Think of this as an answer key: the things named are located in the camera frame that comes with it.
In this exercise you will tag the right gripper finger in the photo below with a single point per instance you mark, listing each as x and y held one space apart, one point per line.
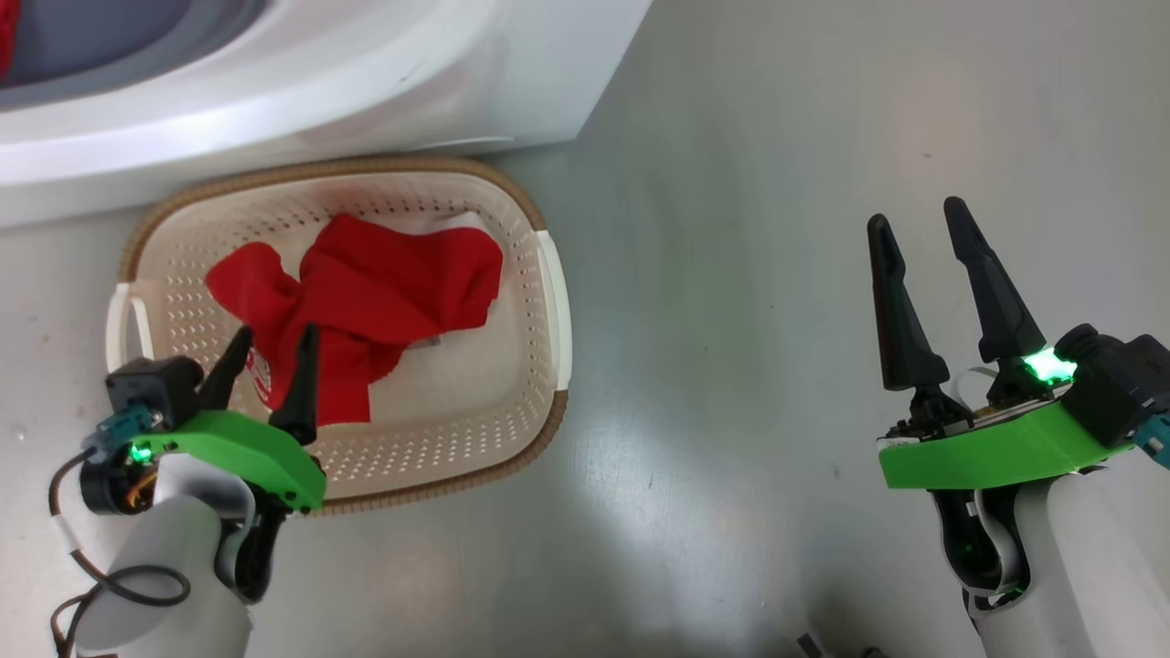
900 329
1001 311

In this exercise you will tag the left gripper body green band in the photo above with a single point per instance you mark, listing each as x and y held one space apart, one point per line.
238 443

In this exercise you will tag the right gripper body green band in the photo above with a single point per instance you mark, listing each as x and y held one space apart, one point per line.
987 452

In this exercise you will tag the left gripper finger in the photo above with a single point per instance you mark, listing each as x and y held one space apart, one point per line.
228 375
302 393

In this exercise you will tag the red basketball jersey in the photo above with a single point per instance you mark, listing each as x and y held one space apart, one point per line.
366 292

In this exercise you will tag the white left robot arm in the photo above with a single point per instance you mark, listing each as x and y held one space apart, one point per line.
164 567

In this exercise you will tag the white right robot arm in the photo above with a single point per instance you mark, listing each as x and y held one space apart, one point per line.
1088 567

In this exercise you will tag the cream basket brown rim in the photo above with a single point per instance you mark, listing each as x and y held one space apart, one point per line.
457 411

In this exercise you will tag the white washing machine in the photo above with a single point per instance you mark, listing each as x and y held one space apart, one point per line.
366 91

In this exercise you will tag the grey rubber door gasket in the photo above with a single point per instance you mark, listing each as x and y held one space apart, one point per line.
110 78

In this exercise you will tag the red garment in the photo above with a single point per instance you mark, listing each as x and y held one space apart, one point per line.
5 37

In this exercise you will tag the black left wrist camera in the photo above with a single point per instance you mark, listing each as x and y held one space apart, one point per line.
151 388

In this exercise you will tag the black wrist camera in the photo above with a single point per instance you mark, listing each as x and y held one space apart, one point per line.
1120 384
151 388

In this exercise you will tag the teal left camera connector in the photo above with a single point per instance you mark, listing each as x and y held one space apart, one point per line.
114 431

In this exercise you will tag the teal camera connector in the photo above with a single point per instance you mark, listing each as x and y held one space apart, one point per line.
1156 443
114 431

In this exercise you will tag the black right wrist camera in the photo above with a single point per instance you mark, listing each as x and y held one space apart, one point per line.
1120 384

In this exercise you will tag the teal right camera connector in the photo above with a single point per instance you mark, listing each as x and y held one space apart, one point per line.
1156 443

